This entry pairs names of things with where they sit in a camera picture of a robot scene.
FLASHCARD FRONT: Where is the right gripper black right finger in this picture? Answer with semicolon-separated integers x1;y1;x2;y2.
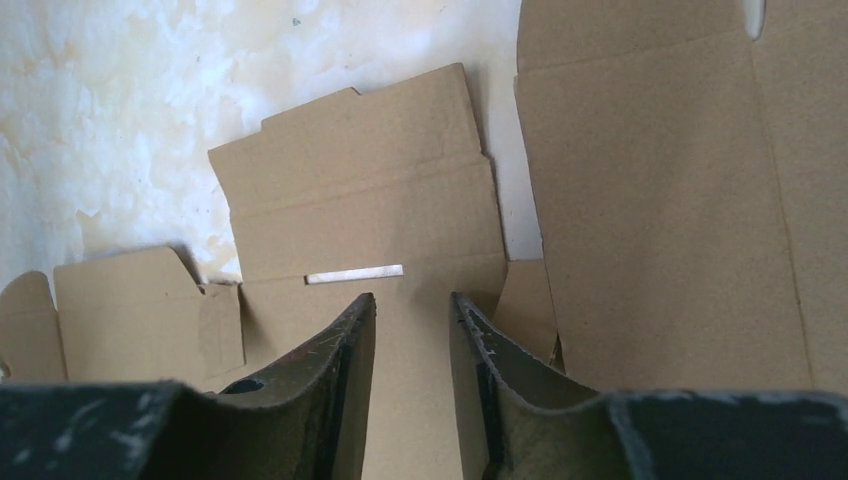
449;292;847;479

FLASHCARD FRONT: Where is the large brown cardboard sheet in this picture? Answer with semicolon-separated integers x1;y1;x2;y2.
515;1;847;393

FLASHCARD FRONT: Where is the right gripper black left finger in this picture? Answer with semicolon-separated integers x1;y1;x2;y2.
1;293;377;479

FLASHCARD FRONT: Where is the brown cardboard box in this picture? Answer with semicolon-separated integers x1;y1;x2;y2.
0;62;564;480

